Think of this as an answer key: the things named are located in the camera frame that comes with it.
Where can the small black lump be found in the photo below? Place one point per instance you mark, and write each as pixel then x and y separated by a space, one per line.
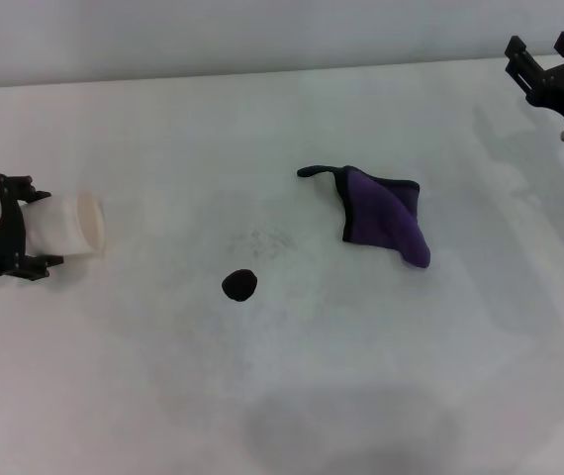
pixel 239 285

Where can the white paper cup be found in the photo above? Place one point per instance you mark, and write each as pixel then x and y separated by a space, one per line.
pixel 59 222

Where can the purple rag with black trim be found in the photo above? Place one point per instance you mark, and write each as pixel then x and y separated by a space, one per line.
pixel 381 213

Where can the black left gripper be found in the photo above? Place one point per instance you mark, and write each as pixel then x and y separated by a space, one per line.
pixel 7 237

